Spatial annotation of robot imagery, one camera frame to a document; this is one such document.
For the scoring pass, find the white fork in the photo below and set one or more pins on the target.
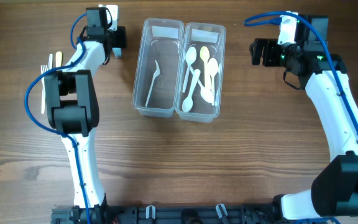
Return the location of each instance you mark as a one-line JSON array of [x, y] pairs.
[[50, 61], [43, 68], [117, 52]]

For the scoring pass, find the right clear plastic container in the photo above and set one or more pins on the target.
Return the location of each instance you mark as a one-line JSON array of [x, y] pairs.
[[197, 35]]

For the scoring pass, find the yellow plastic fork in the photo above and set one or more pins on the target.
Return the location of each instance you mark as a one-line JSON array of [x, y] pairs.
[[58, 59]]

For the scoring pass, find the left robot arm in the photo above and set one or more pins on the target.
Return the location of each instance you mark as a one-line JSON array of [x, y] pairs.
[[73, 111]]

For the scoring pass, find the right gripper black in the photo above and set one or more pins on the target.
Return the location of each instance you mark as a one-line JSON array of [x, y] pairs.
[[270, 46]]

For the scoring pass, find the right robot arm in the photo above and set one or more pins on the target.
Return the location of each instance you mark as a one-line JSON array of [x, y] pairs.
[[334, 192]]

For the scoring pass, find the white plastic spoon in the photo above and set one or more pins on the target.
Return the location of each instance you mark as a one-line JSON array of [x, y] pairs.
[[213, 68], [205, 93], [188, 101], [190, 58]]

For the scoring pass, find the white fork diagonal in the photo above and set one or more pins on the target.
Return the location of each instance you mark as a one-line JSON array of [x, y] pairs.
[[155, 75]]

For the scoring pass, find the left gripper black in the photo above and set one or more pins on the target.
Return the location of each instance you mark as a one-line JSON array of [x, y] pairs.
[[122, 35]]

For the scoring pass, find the left clear plastic container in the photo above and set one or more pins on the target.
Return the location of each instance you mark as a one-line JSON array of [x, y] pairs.
[[161, 48]]

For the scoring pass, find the clear plastic container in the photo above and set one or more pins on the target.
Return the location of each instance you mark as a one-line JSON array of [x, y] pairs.
[[197, 35], [161, 48]]

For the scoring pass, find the yellow plastic spoon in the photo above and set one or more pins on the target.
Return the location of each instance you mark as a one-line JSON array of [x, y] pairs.
[[204, 55]]

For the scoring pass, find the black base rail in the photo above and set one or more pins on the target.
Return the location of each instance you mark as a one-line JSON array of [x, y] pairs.
[[239, 214]]

